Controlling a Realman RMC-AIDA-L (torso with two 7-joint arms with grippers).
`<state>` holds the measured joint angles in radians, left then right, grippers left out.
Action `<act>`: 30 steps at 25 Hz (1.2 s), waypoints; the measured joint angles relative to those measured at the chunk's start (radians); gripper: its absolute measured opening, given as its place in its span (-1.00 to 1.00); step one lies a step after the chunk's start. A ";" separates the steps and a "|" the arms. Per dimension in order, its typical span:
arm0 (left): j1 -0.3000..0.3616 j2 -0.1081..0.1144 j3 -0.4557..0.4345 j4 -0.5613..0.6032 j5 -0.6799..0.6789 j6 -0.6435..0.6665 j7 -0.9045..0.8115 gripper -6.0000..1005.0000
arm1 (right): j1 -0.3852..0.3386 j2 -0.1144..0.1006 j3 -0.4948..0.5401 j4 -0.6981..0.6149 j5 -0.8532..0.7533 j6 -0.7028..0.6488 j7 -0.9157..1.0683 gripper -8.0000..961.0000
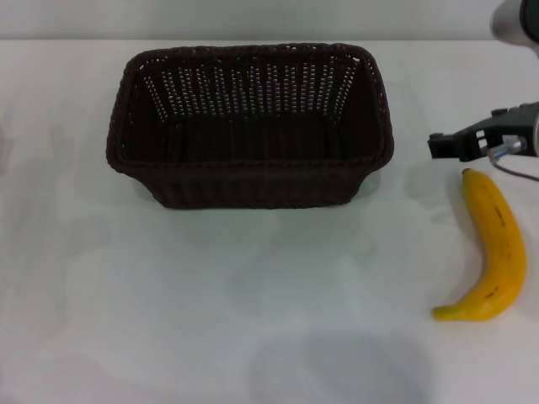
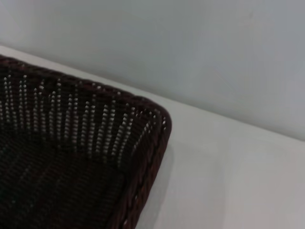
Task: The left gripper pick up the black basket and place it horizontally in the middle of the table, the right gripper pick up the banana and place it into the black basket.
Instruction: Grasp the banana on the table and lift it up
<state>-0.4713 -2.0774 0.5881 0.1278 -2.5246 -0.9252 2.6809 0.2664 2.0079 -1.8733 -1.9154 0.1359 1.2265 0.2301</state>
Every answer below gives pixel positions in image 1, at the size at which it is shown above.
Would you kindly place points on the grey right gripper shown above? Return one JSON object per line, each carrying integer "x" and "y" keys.
{"x": 501, "y": 124}

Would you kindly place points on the dark brown woven basket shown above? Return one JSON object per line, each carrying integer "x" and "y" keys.
{"x": 252, "y": 139}

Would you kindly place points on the yellow banana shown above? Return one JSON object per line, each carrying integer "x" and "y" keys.
{"x": 499, "y": 248}

